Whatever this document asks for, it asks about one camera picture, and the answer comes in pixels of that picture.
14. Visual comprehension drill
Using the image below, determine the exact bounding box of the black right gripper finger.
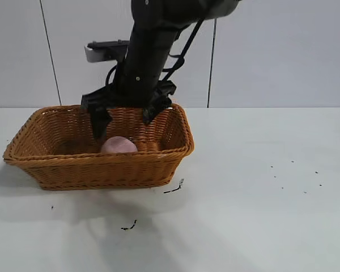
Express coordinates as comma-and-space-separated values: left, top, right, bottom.
142, 96, 173, 126
88, 105, 113, 140

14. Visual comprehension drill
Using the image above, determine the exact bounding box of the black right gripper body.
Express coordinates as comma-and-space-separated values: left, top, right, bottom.
80, 80, 177, 112

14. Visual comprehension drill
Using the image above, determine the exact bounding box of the pink peach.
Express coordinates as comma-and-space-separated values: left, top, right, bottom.
100, 136, 138, 154

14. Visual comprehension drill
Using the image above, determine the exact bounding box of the brown wicker basket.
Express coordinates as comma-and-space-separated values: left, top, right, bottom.
3, 103, 196, 191

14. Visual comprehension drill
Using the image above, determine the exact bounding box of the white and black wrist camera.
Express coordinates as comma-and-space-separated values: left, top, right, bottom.
84, 40, 131, 63

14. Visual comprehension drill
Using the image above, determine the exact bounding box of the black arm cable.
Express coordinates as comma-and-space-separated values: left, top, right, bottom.
160, 17, 205, 83

